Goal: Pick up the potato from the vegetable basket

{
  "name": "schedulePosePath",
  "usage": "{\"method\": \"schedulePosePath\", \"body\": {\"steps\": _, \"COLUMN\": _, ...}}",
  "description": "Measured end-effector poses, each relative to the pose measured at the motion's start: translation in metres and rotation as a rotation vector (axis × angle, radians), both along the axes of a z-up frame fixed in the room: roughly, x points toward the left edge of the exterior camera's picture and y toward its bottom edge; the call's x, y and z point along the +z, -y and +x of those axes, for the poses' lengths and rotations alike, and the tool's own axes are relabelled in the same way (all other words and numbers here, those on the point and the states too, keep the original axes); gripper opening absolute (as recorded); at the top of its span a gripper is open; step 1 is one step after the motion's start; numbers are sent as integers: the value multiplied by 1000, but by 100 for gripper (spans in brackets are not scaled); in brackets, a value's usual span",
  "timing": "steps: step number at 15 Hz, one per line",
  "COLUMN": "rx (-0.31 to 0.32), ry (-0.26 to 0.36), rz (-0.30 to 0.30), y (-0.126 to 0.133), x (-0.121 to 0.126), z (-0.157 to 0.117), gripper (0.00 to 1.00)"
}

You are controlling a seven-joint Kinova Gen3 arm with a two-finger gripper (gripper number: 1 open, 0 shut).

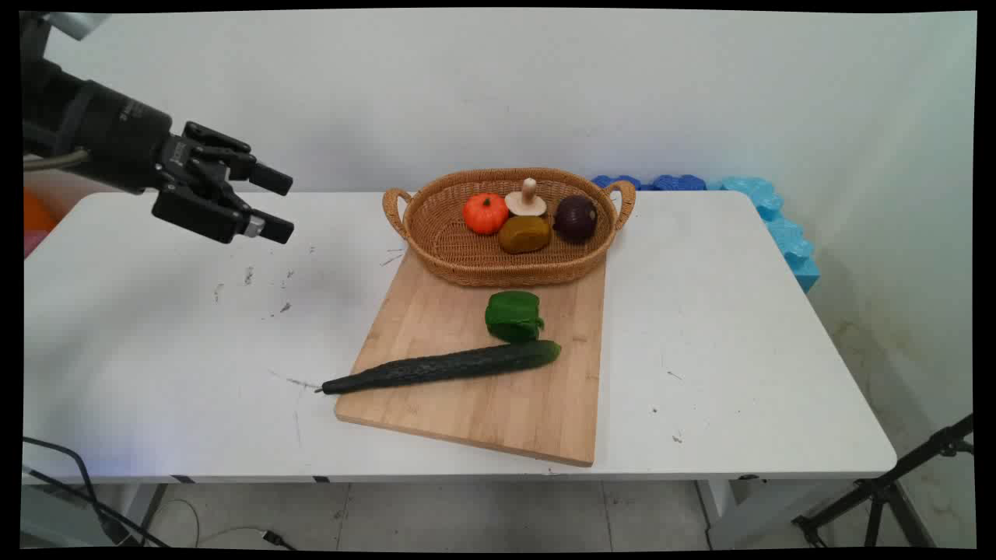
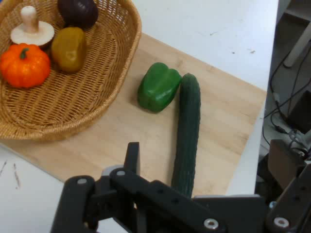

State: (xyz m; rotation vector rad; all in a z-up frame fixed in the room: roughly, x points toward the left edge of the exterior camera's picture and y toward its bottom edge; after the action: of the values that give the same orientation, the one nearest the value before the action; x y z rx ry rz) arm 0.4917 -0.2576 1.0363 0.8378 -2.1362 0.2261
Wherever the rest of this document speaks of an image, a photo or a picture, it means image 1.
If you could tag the light blue foam mat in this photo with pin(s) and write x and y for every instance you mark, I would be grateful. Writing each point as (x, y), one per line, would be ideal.
(782, 233)

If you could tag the beige toy mushroom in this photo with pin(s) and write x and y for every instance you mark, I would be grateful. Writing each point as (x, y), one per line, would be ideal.
(527, 202)

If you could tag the dark purple toy onion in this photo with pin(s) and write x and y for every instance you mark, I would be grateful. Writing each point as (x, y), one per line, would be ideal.
(576, 218)

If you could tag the orange object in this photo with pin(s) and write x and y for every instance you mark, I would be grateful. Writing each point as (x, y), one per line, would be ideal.
(37, 214)

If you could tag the orange toy pumpkin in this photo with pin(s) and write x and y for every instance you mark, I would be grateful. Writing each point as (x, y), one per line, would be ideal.
(485, 214)

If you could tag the black tripod stand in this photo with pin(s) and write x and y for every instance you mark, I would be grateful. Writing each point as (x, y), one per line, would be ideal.
(879, 490)

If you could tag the brown yellow toy potato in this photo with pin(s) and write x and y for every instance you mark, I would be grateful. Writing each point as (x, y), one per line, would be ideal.
(525, 235)

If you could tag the wooden cutting board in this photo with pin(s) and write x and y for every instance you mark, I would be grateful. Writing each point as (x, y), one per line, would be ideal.
(482, 412)

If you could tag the dark blue foam mat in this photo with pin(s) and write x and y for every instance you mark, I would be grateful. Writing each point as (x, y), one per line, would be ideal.
(616, 181)
(678, 183)

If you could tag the green toy bell pepper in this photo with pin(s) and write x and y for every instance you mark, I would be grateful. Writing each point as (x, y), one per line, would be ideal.
(513, 315)

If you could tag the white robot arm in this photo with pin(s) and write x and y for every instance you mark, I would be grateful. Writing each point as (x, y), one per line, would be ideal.
(78, 25)

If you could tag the woven wicker basket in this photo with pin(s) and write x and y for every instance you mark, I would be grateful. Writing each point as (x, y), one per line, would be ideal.
(510, 249)

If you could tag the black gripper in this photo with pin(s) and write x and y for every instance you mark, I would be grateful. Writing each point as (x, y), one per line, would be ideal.
(109, 136)

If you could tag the dark green toy cucumber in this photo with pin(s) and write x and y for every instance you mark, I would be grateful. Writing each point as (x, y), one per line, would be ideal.
(451, 365)

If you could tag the white table leg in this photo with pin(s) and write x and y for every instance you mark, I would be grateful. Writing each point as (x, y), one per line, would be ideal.
(739, 513)
(117, 509)

